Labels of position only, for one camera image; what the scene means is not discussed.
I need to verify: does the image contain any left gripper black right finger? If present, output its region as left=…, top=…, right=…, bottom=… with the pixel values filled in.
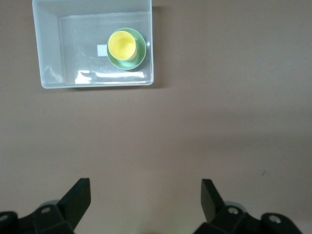
left=192, top=178, right=303, bottom=234

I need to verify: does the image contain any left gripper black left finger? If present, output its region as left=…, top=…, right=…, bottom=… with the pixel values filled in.
left=0, top=178, right=92, bottom=234

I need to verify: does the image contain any pale green bowl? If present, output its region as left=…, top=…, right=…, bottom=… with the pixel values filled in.
left=106, top=27, right=147, bottom=71

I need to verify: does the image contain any yellow plastic cup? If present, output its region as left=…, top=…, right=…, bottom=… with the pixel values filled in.
left=107, top=31, right=137, bottom=61

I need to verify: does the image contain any clear plastic storage box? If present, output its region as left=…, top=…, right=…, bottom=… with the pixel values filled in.
left=32, top=0, right=155, bottom=90

